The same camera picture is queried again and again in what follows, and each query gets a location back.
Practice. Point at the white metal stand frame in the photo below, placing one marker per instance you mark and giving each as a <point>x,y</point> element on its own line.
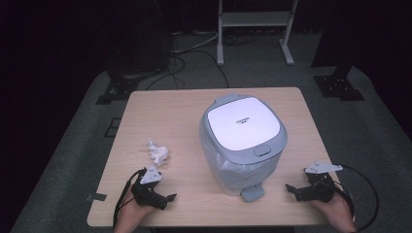
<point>256,18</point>

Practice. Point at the clear plastic bin liner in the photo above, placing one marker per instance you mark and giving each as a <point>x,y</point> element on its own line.
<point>233,170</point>

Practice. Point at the grey tape strip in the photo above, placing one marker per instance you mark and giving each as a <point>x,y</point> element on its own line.
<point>96,196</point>

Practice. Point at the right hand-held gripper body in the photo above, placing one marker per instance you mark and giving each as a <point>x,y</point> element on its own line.
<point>319,189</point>

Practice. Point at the black stand base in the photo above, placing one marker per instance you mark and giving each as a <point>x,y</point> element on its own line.
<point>118,89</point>
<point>338,85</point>

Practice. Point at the grey white pedal trash can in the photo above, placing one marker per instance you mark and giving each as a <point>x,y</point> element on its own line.
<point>243,124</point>

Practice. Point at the white tissue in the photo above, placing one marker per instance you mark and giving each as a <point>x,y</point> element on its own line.
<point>158,153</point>

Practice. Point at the person's right hand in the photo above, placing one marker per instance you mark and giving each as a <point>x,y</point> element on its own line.
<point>340,212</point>

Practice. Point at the person's left hand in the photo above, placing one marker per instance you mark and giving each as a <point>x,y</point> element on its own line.
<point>129,216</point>

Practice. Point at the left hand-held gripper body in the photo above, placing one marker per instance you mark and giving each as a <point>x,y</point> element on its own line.
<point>145,194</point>

